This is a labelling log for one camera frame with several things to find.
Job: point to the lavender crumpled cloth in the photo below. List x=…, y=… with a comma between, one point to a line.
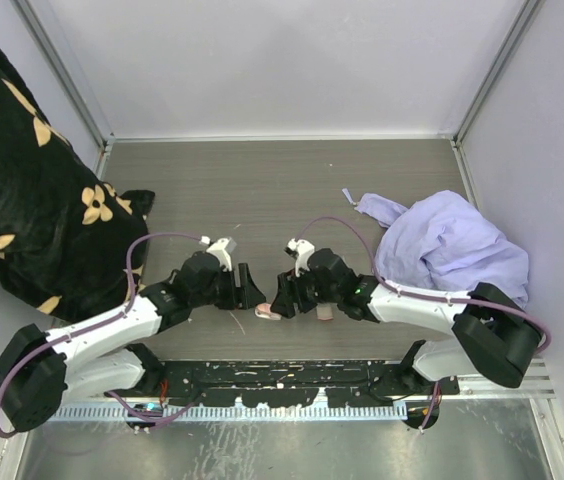
x=443, y=243

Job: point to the white slotted cable duct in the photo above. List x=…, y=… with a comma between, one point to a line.
x=113, y=412

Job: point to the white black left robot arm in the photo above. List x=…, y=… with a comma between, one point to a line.
x=42, y=370

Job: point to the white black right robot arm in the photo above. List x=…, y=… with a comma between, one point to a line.
x=486, y=332

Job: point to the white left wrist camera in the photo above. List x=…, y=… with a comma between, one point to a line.
x=219, y=251

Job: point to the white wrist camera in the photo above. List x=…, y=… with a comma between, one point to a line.
x=219, y=251
x=300, y=250

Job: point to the black floral blanket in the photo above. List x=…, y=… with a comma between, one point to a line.
x=70, y=244

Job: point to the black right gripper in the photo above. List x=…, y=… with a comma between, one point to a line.
x=287, y=288

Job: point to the pink stapler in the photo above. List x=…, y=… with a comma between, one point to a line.
x=264, y=311

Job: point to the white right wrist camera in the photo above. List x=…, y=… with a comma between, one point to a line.
x=300, y=250

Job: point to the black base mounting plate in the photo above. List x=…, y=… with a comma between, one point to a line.
x=276, y=384

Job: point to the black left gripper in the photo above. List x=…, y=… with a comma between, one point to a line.
x=249, y=294

